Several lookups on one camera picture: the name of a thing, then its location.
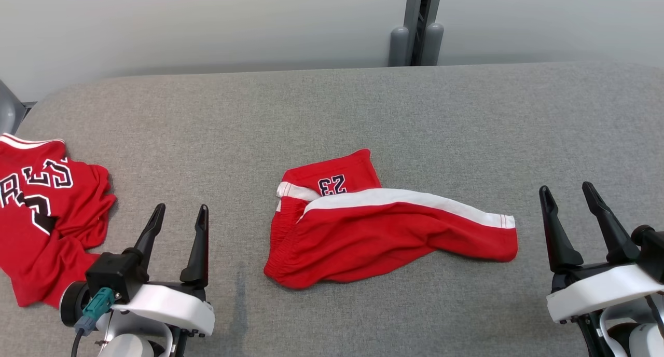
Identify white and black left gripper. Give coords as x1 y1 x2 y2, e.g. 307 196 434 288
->
112 203 216 357

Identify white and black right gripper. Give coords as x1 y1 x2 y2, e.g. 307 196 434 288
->
538 181 664 324

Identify red basketball jersey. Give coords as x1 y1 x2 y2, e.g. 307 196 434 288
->
0 133 118 309

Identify red shorts with white stripe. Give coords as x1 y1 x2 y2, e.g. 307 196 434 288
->
264 148 519 290

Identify black cable with teal connector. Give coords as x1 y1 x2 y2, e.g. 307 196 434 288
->
71 287 115 357

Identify grey partition post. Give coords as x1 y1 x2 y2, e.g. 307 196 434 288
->
388 0 445 67
0 79 26 135

